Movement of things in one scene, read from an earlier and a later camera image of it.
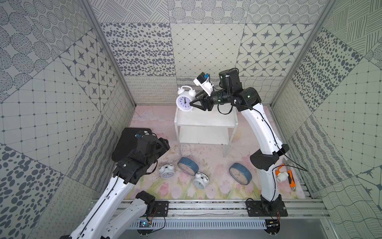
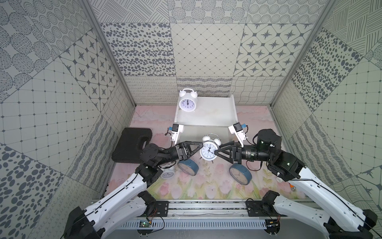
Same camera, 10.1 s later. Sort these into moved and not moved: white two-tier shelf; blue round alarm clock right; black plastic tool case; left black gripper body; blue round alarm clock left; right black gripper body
Moved: right black gripper body; left black gripper body
Not moved: black plastic tool case; blue round alarm clock right; blue round alarm clock left; white two-tier shelf
